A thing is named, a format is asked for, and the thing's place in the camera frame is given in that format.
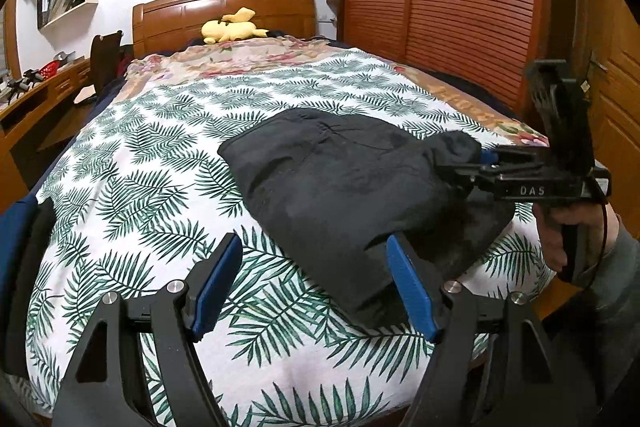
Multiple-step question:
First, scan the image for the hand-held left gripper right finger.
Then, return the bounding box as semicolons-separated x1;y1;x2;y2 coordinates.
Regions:
385;234;583;427

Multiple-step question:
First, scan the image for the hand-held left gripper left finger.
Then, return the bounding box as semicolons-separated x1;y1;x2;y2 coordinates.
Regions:
49;232;245;427

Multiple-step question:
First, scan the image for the black jacket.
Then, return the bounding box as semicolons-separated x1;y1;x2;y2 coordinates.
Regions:
217;107;516;332

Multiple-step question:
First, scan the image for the person's right forearm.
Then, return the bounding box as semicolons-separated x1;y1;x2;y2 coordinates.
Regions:
547;214;640;427

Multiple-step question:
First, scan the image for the person's right hand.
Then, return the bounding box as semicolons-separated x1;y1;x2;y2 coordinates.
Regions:
531;202;622;284

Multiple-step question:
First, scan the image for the wooden door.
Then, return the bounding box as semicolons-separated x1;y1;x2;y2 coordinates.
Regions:
570;0;640;220

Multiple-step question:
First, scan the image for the leaf print bedsheet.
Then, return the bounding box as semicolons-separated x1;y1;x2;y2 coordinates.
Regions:
25;48;556;427

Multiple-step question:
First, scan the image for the black cloth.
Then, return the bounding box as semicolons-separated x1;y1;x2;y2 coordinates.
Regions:
11;202;57;378

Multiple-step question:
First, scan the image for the floral blanket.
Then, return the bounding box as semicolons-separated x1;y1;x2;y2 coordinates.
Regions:
125;38;551;148

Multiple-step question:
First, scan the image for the dark wooden chair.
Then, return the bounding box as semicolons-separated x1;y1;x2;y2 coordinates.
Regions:
75;30;127;106

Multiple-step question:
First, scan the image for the yellow plush toy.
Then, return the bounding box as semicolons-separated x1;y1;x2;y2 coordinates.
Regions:
201;7;267;46

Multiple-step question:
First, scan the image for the wooden desk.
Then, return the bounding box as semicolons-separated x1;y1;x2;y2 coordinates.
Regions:
0;57;94;214

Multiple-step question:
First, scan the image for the wooden bed headboard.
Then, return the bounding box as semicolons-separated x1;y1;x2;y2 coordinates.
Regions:
132;0;319;58

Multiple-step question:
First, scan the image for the black tool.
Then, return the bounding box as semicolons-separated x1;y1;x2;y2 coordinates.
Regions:
7;69;44;100

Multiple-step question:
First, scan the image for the metal door handle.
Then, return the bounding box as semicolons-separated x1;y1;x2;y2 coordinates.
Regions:
579;51;609;94

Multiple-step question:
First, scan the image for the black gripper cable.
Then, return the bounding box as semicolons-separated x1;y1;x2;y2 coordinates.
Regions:
574;201;614;289

